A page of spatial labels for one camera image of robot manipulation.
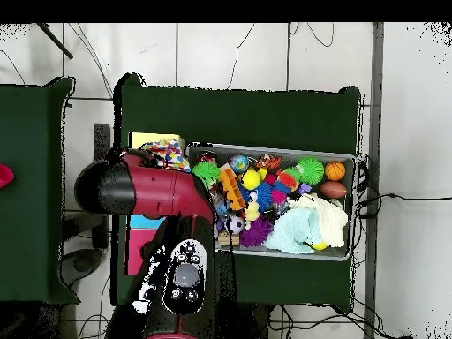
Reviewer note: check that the silver mesh bin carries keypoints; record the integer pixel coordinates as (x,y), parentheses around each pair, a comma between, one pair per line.
(282,150)

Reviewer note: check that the orange plastic block tray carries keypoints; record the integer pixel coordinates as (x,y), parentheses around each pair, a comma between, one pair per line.
(231,189)

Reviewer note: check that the mint knitted cloth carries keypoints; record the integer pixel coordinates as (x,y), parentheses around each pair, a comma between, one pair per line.
(289,233)

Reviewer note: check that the yellow ball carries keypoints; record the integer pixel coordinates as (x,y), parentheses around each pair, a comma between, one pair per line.
(251,180)

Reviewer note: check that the dark green tablecloth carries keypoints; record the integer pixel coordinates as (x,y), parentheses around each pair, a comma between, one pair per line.
(247,116)
(28,212)

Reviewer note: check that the purple spiky toy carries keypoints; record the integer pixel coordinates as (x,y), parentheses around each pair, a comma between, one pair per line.
(256,232)

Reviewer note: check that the wooden three-hole box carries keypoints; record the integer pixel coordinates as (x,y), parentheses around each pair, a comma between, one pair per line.
(141,247)

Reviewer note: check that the globe print ball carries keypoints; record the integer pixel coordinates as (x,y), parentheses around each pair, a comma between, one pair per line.
(239,164)

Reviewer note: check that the small orange basketball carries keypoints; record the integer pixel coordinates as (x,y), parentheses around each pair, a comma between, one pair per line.
(334,171)

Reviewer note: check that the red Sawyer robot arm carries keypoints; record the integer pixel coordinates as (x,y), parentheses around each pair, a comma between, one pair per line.
(159,190)

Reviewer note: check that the green spiky ball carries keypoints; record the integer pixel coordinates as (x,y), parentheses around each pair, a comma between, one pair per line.
(206,169)
(310,170)

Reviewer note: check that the pink object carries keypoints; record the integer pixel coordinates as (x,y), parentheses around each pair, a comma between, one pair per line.
(5,176)

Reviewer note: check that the black panel stand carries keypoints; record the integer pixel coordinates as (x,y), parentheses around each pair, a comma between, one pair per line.
(101,141)

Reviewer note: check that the black rod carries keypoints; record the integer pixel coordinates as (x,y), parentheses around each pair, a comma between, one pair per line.
(54,40)

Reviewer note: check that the brown toy football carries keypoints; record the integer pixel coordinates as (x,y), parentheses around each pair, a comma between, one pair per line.
(333,189)

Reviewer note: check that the cream knitted cloth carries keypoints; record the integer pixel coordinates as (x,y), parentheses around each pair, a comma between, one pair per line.
(332,219)

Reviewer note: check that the gray rounded stand base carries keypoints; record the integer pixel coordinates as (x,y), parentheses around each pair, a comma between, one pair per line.
(83,263)

